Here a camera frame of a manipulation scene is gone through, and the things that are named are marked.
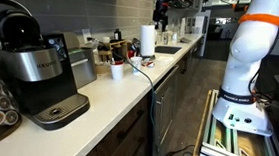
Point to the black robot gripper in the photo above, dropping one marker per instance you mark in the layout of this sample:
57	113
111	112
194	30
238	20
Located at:
159	14

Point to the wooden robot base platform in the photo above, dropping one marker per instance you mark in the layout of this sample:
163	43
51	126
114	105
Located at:
214	139

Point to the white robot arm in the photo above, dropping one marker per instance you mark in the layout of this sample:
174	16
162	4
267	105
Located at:
237	104

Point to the white paper towel roll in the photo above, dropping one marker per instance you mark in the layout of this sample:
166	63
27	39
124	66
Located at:
147	38

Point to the dark recessed sink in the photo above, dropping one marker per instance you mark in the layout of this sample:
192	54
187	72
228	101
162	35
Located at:
167	50

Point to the wooden condiment organizer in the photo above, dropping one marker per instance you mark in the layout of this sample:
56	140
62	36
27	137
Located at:
116	50

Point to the white paper cup red lid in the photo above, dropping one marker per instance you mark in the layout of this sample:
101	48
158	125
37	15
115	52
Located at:
117	70

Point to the stainless steel box appliance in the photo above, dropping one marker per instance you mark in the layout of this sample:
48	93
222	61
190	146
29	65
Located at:
82	60

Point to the black Keurig coffee machine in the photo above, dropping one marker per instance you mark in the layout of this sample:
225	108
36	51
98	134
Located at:
37	70

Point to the dark wood cabinet front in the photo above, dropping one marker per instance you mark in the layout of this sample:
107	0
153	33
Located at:
150	119

